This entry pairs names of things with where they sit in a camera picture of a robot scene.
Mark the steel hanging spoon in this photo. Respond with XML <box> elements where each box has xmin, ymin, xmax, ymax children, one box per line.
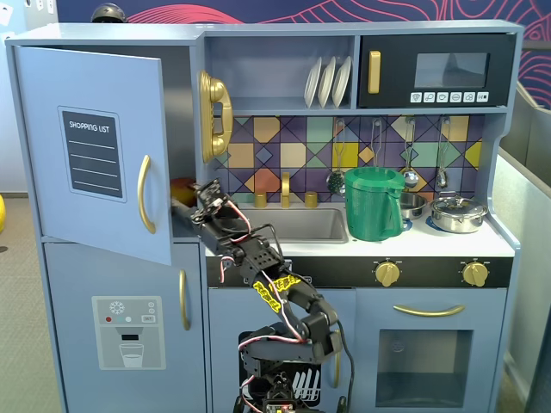
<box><xmin>435</xmin><ymin>116</ymin><xmax>451</xmax><ymax>189</ymax></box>

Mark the long gold fridge door handle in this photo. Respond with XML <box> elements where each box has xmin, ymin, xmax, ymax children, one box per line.
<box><xmin>136</xmin><ymin>154</ymin><xmax>157</xmax><ymax>236</ymax></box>

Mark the gold toy telephone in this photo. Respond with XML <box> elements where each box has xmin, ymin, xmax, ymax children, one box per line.
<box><xmin>197</xmin><ymin>70</ymin><xmax>234</xmax><ymax>163</ymax></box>

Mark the black microwave door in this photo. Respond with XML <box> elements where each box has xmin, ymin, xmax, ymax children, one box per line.
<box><xmin>357</xmin><ymin>33</ymin><xmax>517</xmax><ymax>108</ymax></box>

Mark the steel hanging spatula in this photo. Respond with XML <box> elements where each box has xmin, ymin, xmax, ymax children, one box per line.
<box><xmin>368</xmin><ymin>119</ymin><xmax>384</xmax><ymax>170</ymax></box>

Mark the short gold fridge door handle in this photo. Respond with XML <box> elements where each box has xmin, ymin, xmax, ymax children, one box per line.
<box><xmin>178</xmin><ymin>268</ymin><xmax>192</xmax><ymax>331</ymax></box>

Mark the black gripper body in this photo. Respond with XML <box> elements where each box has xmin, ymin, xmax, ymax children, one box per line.
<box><xmin>191</xmin><ymin>177</ymin><xmax>259</xmax><ymax>255</ymax></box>

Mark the gold microwave handle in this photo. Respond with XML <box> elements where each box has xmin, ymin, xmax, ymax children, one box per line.
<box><xmin>368</xmin><ymin>50</ymin><xmax>382</xmax><ymax>95</ymax></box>

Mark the blue ice dispenser fridge door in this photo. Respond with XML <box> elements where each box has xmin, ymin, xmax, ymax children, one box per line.
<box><xmin>42</xmin><ymin>242</ymin><xmax>207</xmax><ymax>413</ymax></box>

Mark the blue oven door with window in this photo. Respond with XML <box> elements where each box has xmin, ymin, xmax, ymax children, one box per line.
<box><xmin>356</xmin><ymin>287</ymin><xmax>508</xmax><ymax>413</ymax></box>

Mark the black helmet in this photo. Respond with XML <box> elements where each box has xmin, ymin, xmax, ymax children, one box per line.
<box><xmin>90</xmin><ymin>3</ymin><xmax>128</xmax><ymax>23</ymax></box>

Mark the red orange toy fruit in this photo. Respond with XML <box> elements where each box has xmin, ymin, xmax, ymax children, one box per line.
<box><xmin>170</xmin><ymin>176</ymin><xmax>197</xmax><ymax>207</ymax></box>

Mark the grey toy sink basin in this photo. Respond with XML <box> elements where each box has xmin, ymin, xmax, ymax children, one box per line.
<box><xmin>232</xmin><ymin>207</ymin><xmax>350</xmax><ymax>245</ymax></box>

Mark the grey partition panel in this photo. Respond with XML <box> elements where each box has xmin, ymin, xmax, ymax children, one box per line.
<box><xmin>494</xmin><ymin>81</ymin><xmax>551</xmax><ymax>413</ymax></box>

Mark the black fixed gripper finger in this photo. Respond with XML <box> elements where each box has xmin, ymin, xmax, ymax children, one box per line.
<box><xmin>171</xmin><ymin>198</ymin><xmax>200</xmax><ymax>225</ymax></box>

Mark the green plastic pitcher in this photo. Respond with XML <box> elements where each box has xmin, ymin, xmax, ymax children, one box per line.
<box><xmin>344</xmin><ymin>166</ymin><xmax>408</xmax><ymax>242</ymax></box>

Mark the steel pot with lid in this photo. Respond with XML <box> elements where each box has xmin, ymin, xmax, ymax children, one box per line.
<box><xmin>429</xmin><ymin>192</ymin><xmax>490</xmax><ymax>235</ymax></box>

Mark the gold stove knob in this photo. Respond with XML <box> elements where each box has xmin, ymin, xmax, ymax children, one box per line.
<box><xmin>374</xmin><ymin>261</ymin><xmax>401</xmax><ymax>287</ymax></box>
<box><xmin>461</xmin><ymin>261</ymin><xmax>490</xmax><ymax>287</ymax></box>

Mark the blue toy kitchen unit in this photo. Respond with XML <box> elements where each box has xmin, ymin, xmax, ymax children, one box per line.
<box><xmin>3</xmin><ymin>19</ymin><xmax>526</xmax><ymax>413</ymax></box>

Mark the gold oven handle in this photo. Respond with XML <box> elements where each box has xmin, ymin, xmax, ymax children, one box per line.
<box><xmin>393</xmin><ymin>304</ymin><xmax>466</xmax><ymax>318</ymax></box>

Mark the black power cable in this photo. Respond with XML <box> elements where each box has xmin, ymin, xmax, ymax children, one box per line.
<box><xmin>333</xmin><ymin>320</ymin><xmax>356</xmax><ymax>413</ymax></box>

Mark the steel ladle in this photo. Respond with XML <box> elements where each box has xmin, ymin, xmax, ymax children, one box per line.
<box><xmin>399</xmin><ymin>118</ymin><xmax>419</xmax><ymax>189</ymax></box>

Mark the white toy plate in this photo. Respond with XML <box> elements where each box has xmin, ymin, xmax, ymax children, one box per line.
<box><xmin>317</xmin><ymin>55</ymin><xmax>337</xmax><ymax>108</ymax></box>
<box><xmin>331</xmin><ymin>55</ymin><xmax>353</xmax><ymax>108</ymax></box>
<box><xmin>304</xmin><ymin>56</ymin><xmax>323</xmax><ymax>109</ymax></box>

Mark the blue shopping list fridge door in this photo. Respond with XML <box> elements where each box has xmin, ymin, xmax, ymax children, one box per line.
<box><xmin>12</xmin><ymin>45</ymin><xmax>173</xmax><ymax>267</ymax></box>

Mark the steel slotted spoon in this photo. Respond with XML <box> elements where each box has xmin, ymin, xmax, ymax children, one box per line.
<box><xmin>325</xmin><ymin>119</ymin><xmax>348</xmax><ymax>195</ymax></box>

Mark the open steel pot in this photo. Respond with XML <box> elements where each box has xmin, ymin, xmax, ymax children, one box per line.
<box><xmin>399</xmin><ymin>192</ymin><xmax>430</xmax><ymax>221</ymax></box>

